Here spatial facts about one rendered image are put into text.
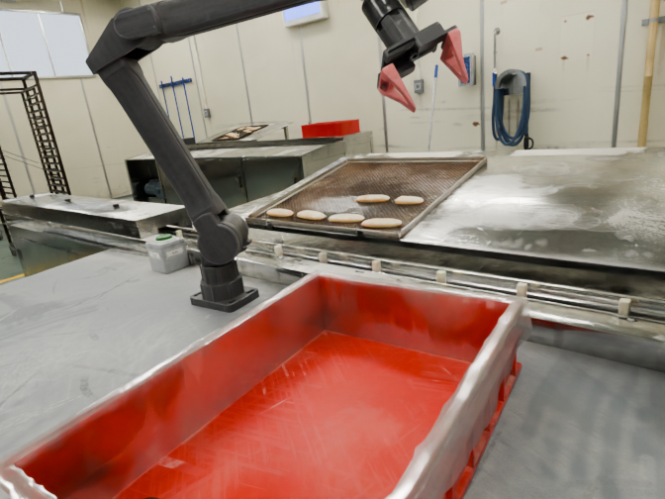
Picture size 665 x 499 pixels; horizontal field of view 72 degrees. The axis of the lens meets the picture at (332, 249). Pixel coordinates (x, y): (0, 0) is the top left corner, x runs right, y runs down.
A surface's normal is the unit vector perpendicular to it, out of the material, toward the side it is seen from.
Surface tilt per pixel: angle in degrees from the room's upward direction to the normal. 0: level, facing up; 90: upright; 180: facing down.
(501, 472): 0
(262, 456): 0
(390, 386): 0
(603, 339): 90
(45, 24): 90
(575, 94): 90
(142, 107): 89
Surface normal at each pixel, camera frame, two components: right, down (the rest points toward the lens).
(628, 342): -0.63, 0.30
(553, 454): -0.11, -0.95
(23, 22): 0.77, 0.11
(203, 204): -0.08, 0.09
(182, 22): 0.11, 0.33
